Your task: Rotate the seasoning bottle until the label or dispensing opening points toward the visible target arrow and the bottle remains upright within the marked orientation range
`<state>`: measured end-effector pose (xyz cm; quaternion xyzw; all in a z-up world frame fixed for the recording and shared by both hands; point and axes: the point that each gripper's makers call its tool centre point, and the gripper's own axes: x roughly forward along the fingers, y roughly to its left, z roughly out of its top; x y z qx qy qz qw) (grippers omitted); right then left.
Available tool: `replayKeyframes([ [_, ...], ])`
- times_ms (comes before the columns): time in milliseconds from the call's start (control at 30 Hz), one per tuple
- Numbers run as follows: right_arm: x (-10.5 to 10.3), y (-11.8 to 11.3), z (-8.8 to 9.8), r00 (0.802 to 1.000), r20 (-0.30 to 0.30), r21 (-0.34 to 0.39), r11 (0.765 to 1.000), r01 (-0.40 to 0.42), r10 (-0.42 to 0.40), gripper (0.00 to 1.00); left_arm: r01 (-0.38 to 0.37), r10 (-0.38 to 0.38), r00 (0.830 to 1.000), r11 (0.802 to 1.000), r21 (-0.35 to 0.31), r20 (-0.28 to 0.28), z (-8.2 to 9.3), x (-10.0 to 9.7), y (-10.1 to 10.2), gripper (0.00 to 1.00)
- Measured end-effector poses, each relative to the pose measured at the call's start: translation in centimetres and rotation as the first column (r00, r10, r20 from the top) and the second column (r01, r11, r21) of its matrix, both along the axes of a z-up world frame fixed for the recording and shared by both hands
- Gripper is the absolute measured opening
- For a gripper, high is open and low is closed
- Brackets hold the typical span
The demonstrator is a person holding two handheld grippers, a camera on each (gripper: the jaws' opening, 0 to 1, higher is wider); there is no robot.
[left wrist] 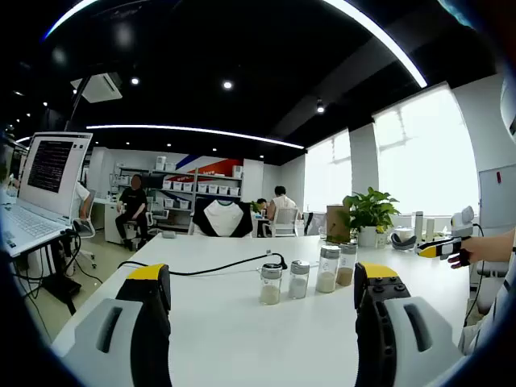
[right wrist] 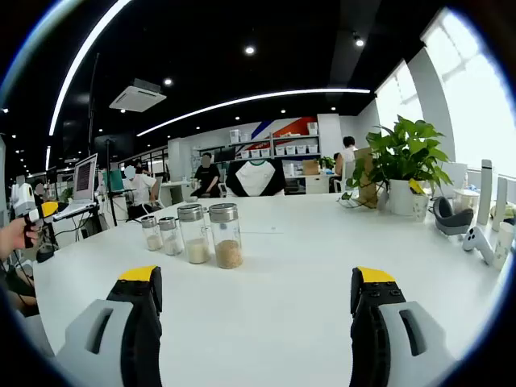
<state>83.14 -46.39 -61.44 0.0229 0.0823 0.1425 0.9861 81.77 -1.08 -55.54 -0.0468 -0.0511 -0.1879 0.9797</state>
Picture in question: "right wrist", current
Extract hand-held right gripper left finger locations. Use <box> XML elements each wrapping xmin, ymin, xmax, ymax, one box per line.
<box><xmin>54</xmin><ymin>264</ymin><xmax>164</xmax><ymax>387</ymax></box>

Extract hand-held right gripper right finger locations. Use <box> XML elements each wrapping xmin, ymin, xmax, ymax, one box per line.
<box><xmin>349</xmin><ymin>265</ymin><xmax>459</xmax><ymax>387</ymax></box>

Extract small glass seasoning bottle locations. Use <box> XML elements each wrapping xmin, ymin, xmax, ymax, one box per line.
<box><xmin>158</xmin><ymin>216</ymin><xmax>184</xmax><ymax>256</ymax></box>
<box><xmin>140</xmin><ymin>214</ymin><xmax>164</xmax><ymax>252</ymax></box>

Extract large seasoning bottle white powder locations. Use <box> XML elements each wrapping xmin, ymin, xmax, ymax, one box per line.
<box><xmin>177</xmin><ymin>203</ymin><xmax>212</xmax><ymax>265</ymax></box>

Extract large seasoning bottle brown grains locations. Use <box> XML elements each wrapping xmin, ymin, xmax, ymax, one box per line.
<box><xmin>208</xmin><ymin>202</ymin><xmax>244</xmax><ymax>270</ymax></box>

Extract tall white bottle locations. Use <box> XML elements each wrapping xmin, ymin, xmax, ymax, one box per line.
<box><xmin>492</xmin><ymin>176</ymin><xmax>509</xmax><ymax>233</ymax></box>
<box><xmin>477</xmin><ymin>159</ymin><xmax>493</xmax><ymax>226</ymax></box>

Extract person's left hand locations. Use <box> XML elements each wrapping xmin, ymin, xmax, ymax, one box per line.
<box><xmin>0</xmin><ymin>219</ymin><xmax>41</xmax><ymax>261</ymax></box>

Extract open laptop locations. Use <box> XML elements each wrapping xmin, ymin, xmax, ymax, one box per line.
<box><xmin>52</xmin><ymin>152</ymin><xmax>101</xmax><ymax>222</ymax></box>

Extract black tripod pole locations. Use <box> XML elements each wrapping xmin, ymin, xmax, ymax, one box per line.
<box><xmin>105</xmin><ymin>136</ymin><xmax>118</xmax><ymax>227</ymax></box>

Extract long ceiling light strip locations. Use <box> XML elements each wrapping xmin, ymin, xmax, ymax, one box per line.
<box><xmin>135</xmin><ymin>88</ymin><xmax>371</xmax><ymax>137</ymax></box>
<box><xmin>48</xmin><ymin>0</ymin><xmax>134</xmax><ymax>137</ymax></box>

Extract patterned paper cup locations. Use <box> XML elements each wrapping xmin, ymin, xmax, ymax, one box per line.
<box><xmin>492</xmin><ymin>221</ymin><xmax>515</xmax><ymax>271</ymax></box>
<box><xmin>410</xmin><ymin>193</ymin><xmax>431</xmax><ymax>223</ymax></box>

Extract grey headset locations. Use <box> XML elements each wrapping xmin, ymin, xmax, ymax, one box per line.
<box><xmin>433</xmin><ymin>196</ymin><xmax>476</xmax><ymax>238</ymax></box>

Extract ceiling air conditioner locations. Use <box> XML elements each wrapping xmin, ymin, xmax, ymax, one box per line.
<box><xmin>108</xmin><ymin>77</ymin><xmax>168</xmax><ymax>113</ymax></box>

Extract white controller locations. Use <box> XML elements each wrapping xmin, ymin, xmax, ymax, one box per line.
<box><xmin>462</xmin><ymin>226</ymin><xmax>495</xmax><ymax>266</ymax></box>

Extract white tub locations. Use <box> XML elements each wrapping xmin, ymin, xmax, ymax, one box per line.
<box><xmin>453</xmin><ymin>188</ymin><xmax>481</xmax><ymax>214</ymax></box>

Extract brown paper bag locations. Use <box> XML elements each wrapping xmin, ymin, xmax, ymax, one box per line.
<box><xmin>353</xmin><ymin>147</ymin><xmax>384</xmax><ymax>209</ymax></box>

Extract green potted plant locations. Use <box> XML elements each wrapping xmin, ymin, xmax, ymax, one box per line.
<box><xmin>340</xmin><ymin>115</ymin><xmax>455</xmax><ymax>217</ymax></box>

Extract black and white shirt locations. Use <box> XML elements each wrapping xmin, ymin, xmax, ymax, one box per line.
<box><xmin>225</xmin><ymin>158</ymin><xmax>286</xmax><ymax>198</ymax></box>

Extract row of white storage boxes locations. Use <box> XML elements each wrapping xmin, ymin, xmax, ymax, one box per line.
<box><xmin>228</xmin><ymin>122</ymin><xmax>320</xmax><ymax>159</ymax></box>

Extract grey wall shelf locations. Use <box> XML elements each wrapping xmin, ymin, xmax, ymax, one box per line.
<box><xmin>192</xmin><ymin>135</ymin><xmax>323</xmax><ymax>163</ymax></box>

